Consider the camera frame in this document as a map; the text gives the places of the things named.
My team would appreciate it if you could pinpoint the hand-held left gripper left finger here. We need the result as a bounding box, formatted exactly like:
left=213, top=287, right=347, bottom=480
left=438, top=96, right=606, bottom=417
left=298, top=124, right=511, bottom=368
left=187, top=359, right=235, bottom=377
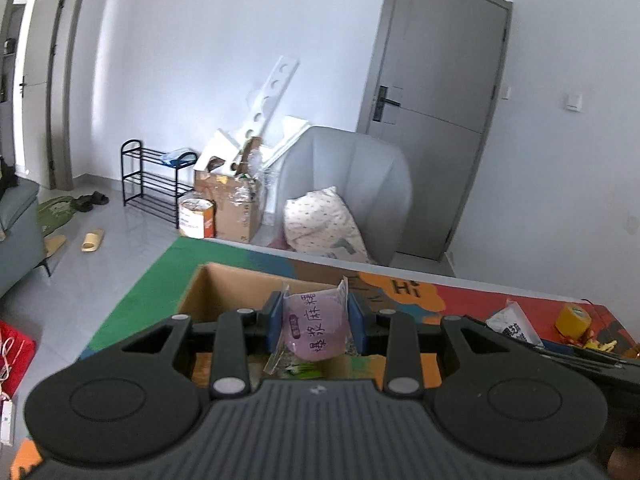
left=120, top=290, right=287, bottom=401

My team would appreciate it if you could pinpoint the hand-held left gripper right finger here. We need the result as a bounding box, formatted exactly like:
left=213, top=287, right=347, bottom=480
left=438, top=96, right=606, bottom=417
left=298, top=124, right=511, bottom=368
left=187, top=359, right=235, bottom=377
left=346, top=291, right=543, bottom=397

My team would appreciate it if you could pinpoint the purple mochi packet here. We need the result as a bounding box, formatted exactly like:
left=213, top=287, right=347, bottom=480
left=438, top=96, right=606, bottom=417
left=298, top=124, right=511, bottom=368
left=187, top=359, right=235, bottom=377
left=263, top=279, right=351, bottom=377

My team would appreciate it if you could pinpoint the bright green snack packet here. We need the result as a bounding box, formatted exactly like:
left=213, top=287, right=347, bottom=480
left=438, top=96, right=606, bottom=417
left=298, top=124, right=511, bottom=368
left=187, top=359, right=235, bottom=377
left=284, top=362, right=324, bottom=381

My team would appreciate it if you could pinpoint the brown cardboard box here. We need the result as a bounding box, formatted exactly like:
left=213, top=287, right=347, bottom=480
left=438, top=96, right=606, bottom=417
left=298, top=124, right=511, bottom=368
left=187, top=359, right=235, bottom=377
left=177, top=262, right=453, bottom=392

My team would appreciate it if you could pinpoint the dotted white pillow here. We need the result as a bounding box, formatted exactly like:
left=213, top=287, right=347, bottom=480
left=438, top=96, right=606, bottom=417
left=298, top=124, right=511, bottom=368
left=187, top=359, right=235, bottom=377
left=283, top=186, right=372, bottom=264

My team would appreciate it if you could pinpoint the cardboard box with packing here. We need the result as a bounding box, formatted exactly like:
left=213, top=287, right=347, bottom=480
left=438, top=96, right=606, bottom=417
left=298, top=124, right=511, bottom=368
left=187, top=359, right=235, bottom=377
left=193, top=137, right=264, bottom=244

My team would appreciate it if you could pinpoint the white orange bucket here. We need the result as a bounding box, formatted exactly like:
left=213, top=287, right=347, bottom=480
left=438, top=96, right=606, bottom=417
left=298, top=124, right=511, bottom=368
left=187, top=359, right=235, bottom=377
left=178, top=197, right=217, bottom=239

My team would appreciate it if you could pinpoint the grey armchair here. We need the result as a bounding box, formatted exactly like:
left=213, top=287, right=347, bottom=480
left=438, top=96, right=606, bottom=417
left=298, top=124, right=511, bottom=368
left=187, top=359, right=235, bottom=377
left=272, top=125, right=414, bottom=267

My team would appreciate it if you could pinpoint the black white snack packet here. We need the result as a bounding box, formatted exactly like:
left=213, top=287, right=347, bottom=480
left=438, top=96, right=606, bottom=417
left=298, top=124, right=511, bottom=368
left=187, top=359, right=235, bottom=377
left=486, top=299, right=544, bottom=347

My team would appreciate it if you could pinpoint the black shoe rack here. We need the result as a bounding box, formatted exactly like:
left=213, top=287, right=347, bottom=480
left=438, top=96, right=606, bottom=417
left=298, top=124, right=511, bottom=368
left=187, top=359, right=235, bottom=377
left=119, top=138, right=199, bottom=224

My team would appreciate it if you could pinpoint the blue item on rack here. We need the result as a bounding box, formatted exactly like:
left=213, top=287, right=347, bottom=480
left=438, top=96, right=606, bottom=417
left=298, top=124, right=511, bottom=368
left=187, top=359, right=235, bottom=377
left=161, top=148, right=197, bottom=167

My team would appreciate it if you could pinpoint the white foam board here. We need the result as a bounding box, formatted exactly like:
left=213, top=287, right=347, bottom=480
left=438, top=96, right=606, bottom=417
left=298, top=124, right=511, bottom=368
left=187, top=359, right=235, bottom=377
left=194, top=55, right=312, bottom=177

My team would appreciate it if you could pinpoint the yellow tape roll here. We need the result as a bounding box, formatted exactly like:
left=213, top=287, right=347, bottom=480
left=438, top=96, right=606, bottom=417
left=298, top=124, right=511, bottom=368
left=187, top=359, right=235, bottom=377
left=554, top=304, right=594, bottom=339

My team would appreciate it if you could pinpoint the pair of dark slippers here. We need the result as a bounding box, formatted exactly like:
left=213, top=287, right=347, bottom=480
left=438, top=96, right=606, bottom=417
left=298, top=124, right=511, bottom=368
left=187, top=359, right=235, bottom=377
left=69, top=192, right=110, bottom=212

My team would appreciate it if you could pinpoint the grey door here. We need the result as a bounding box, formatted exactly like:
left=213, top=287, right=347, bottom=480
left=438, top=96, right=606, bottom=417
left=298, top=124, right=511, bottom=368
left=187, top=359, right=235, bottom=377
left=357, top=0, right=514, bottom=264

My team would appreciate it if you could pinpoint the green floor mat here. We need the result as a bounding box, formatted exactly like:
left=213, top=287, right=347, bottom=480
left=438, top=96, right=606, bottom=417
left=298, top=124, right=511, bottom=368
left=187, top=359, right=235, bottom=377
left=37, top=195, right=82, bottom=237

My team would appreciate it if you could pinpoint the red bag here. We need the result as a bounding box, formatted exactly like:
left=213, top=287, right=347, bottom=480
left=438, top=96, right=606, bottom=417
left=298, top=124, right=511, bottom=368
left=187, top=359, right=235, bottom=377
left=0, top=320, right=38, bottom=397

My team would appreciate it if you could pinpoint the grey sofa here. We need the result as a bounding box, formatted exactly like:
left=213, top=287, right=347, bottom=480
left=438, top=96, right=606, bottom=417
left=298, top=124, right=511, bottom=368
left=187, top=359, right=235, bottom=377
left=0, top=177, right=52, bottom=297

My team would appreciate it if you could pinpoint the open white room door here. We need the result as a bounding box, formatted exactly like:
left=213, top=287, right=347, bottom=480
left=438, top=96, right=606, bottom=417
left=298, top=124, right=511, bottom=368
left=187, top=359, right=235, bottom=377
left=0, top=0, right=92, bottom=192

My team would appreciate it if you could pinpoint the black door handle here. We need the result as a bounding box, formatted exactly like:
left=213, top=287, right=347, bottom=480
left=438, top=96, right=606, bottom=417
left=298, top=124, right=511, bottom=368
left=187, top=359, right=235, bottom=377
left=372, top=84, right=402, bottom=122

